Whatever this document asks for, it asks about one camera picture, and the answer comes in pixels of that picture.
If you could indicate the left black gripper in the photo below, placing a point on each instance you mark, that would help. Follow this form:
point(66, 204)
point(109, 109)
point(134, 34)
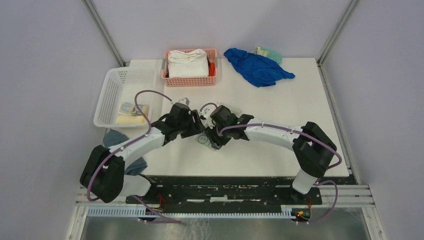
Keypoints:
point(196, 127)

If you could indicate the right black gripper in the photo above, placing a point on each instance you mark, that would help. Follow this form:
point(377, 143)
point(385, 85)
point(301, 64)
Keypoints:
point(217, 142)

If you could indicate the blue bunny pattern towel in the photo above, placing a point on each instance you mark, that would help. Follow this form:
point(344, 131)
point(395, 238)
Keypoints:
point(202, 138)

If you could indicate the rabbit print towel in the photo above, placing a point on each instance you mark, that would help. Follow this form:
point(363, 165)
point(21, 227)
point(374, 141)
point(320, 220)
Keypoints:
point(132, 109)

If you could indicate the yellow duck towel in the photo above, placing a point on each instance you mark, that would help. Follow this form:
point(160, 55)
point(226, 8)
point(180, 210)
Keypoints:
point(130, 119)

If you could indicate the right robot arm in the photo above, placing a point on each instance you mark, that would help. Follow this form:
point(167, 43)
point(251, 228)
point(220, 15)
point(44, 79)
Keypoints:
point(314, 150)

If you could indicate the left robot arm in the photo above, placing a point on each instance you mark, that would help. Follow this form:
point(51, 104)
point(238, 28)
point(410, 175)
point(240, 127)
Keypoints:
point(104, 173)

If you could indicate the pink plastic basket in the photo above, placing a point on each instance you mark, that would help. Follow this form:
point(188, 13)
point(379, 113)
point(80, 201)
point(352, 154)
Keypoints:
point(190, 81)

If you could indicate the white plastic basket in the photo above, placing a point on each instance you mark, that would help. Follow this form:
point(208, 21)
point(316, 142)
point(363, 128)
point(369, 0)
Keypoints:
point(121, 85)

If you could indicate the white folded towel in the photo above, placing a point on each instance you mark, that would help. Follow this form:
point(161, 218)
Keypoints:
point(187, 64)

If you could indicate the orange towel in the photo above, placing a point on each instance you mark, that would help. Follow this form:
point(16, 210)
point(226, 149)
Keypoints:
point(211, 69)

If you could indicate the teal green towel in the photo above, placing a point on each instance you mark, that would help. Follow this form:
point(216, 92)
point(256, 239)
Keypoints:
point(268, 53)

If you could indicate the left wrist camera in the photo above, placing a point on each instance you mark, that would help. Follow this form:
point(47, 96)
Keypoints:
point(184, 101)

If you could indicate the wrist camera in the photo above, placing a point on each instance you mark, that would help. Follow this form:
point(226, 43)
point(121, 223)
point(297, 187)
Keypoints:
point(205, 117)
point(184, 101)

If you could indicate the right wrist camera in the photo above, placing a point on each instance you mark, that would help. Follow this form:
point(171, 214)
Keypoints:
point(205, 117)

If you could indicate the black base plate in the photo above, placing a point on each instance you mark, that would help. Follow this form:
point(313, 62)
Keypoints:
point(229, 194)

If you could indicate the white cable duct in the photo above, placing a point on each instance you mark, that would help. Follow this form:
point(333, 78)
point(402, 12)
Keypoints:
point(142, 212)

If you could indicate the aluminium frame rails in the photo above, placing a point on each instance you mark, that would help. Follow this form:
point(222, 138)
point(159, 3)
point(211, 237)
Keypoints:
point(350, 213)

